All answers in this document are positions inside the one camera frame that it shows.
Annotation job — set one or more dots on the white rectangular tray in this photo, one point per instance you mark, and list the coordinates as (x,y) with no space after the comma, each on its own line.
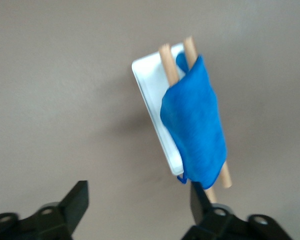
(150,82)

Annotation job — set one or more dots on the blue microfiber towel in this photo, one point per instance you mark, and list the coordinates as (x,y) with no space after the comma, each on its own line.
(195,120)

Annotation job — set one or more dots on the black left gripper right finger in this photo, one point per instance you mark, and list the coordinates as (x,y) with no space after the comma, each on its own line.
(222,225)

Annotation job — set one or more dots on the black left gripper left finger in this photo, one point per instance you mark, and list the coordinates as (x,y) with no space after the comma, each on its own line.
(47,222)

